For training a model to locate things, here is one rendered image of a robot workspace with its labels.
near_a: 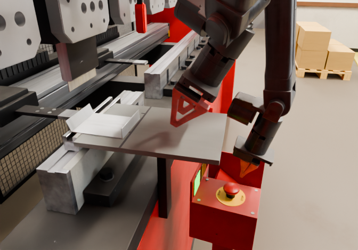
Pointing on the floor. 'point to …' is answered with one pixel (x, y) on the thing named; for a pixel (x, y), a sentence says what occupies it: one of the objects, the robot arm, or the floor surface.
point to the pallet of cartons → (320, 52)
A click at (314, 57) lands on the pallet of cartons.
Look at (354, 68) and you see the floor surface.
